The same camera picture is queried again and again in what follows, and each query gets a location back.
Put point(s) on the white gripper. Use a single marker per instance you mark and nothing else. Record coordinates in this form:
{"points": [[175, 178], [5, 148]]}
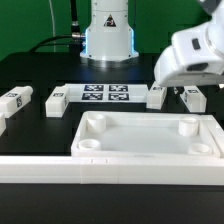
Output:
{"points": [[192, 59]]}

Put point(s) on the white desk top tray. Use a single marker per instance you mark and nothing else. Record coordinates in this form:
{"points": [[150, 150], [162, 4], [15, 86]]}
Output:
{"points": [[128, 134]]}

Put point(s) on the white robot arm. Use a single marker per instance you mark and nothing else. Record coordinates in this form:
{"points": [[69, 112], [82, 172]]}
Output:
{"points": [[110, 39]]}

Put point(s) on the white right obstacle rail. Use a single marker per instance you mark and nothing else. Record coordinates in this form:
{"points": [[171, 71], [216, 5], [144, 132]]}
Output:
{"points": [[216, 131]]}

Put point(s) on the white obstacle rail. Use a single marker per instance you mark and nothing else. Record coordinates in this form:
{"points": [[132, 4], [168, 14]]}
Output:
{"points": [[104, 170], [216, 131]]}

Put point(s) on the white marker base plate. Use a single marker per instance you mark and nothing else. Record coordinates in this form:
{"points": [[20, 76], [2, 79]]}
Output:
{"points": [[125, 93]]}

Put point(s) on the white front obstacle rail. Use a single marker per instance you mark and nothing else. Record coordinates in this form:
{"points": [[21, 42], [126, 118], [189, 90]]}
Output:
{"points": [[104, 170]]}

